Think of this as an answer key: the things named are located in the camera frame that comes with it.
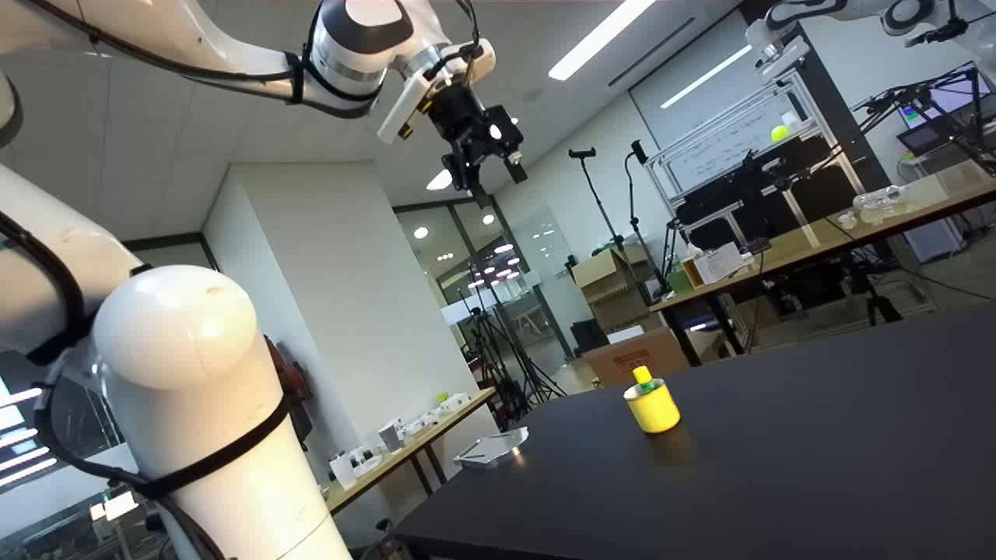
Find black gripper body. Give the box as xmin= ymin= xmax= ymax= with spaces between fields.
xmin=423 ymin=80 xmax=527 ymax=171

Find yellow green marker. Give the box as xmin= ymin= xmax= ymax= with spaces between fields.
xmin=629 ymin=364 xmax=665 ymax=398

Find yellow cup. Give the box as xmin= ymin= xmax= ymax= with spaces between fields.
xmin=618 ymin=384 xmax=684 ymax=436

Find black stand with crossbar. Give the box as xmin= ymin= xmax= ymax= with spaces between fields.
xmin=566 ymin=144 xmax=629 ymax=256

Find long ceiling light strip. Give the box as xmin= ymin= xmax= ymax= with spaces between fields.
xmin=546 ymin=0 xmax=661 ymax=85

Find black tripod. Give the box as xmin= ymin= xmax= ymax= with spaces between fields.
xmin=455 ymin=295 xmax=568 ymax=420

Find black equipment cases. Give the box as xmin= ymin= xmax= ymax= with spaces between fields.
xmin=671 ymin=134 xmax=859 ymax=252

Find silver metal plate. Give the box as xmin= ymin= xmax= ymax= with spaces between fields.
xmin=450 ymin=423 xmax=532 ymax=477

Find wooden table with white items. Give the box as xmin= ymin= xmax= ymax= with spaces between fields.
xmin=320 ymin=384 xmax=498 ymax=520

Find small white boxes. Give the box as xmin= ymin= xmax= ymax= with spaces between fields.
xmin=327 ymin=441 xmax=390 ymax=492

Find long wooden table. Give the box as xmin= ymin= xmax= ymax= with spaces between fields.
xmin=646 ymin=158 xmax=996 ymax=361

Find white box on table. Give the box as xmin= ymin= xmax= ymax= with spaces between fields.
xmin=851 ymin=183 xmax=928 ymax=221

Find computer monitor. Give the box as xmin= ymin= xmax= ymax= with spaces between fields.
xmin=893 ymin=67 xmax=996 ymax=163

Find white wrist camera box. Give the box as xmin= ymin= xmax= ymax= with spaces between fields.
xmin=374 ymin=67 xmax=437 ymax=146

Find black stand with camera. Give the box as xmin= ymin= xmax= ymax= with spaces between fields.
xmin=618 ymin=136 xmax=671 ymax=295

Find dark red wall object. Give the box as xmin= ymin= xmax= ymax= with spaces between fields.
xmin=271 ymin=339 xmax=316 ymax=449

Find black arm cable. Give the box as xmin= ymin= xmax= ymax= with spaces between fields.
xmin=0 ymin=0 xmax=493 ymax=560

